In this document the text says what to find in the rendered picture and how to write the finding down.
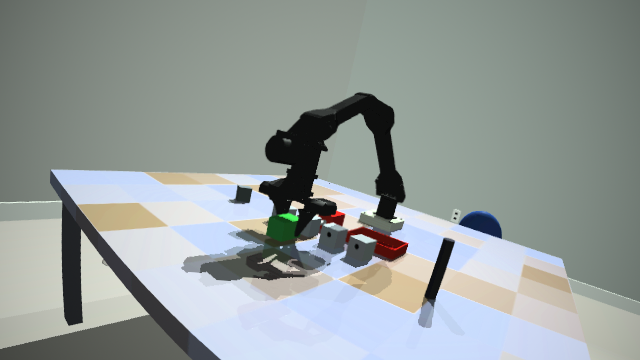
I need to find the red tray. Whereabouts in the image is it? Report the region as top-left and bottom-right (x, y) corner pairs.
(346, 227), (409, 260)

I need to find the black cylinder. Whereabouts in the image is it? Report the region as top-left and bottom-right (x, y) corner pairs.
(424, 238), (456, 300)

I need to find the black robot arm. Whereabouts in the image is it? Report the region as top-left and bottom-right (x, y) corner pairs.
(265, 92), (406, 220)

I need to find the red block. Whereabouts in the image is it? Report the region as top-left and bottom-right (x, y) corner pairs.
(318, 211), (346, 230)

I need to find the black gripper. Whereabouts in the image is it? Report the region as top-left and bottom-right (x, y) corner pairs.
(258, 165), (337, 237)

